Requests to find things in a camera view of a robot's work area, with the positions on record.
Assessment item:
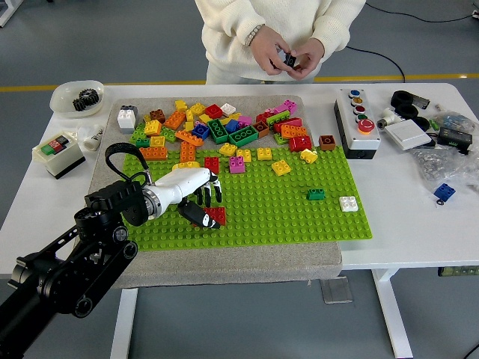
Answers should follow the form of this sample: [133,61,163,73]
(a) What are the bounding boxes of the black metal gears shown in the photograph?
[72,88,100,113]

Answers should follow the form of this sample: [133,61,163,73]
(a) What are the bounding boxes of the white cylinder metal tip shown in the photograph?
[376,108,406,131]

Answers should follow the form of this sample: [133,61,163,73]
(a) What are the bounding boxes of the glossy red brick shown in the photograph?
[288,135,314,153]

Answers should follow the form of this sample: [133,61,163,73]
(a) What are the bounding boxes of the beaded bracelet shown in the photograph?
[243,23,266,47]

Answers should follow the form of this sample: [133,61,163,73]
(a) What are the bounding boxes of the grey metal floor plate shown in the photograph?
[320,277,355,304]

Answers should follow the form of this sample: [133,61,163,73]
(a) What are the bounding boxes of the green studded baseplate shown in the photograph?
[123,144,375,253]

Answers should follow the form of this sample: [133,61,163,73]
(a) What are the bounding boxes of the white red-green switch box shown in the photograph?
[31,132,87,180]

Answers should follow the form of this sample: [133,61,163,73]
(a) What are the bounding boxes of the white and grey brick stack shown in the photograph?
[117,105,138,135]

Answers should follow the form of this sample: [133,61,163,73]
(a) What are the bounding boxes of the orange two-by-four brick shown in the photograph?
[138,146,169,162]
[180,141,198,165]
[280,124,308,140]
[163,111,187,129]

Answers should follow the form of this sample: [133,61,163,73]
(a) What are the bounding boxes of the black power adapter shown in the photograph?
[436,126,475,156]

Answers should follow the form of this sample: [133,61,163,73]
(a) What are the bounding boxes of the brown hollow brick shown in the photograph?
[251,120,271,139]

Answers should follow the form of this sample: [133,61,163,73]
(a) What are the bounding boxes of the person's left hand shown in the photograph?
[290,37,326,80]

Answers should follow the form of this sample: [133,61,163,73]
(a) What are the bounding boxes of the dark grey brick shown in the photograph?
[281,52,301,72]

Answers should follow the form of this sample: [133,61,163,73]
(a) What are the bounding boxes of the orange long curved brick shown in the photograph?
[174,129,205,147]

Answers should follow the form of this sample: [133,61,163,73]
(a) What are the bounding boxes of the white printed tube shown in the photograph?
[76,124,106,152]

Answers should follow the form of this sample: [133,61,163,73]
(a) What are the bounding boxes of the red two-by-four brick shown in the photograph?
[204,206,228,227]

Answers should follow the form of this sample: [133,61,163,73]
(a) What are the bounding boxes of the white pushbutton control box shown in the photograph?
[333,88,382,160]

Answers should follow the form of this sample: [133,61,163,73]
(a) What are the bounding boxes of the long red sloped brick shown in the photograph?
[272,117,303,134]

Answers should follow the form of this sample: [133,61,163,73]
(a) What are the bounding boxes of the grey-brown fabric mat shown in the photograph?
[89,95,344,290]

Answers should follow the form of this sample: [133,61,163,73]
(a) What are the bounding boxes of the clear bag blue parts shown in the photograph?
[430,111,479,133]

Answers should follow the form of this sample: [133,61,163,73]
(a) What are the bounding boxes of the person's right hand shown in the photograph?
[249,25,293,76]

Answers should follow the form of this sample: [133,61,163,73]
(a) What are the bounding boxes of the lime green long brick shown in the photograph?
[266,111,292,130]

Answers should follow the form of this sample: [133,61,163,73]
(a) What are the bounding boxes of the white plastic bowl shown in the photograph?
[49,79,106,120]

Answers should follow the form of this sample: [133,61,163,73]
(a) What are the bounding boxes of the person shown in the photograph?
[194,0,367,85]

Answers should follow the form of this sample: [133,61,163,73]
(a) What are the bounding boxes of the black floor cable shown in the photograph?
[364,1,479,24]
[346,45,406,84]

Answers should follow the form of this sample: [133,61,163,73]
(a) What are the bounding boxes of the clear bag of screws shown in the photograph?
[409,147,479,188]

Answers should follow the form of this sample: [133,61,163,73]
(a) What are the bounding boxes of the white furniture frame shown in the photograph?
[0,0,25,28]

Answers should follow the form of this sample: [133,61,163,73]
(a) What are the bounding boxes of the white table leg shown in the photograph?
[109,287,139,359]
[371,268,415,359]

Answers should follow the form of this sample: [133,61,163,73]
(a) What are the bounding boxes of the white flat wall switch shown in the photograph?
[384,121,433,152]

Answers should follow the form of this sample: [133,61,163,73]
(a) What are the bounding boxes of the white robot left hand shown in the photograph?
[159,167,222,230]

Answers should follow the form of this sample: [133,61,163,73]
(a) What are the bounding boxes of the green hollow brick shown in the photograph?
[228,125,259,147]
[208,118,230,144]

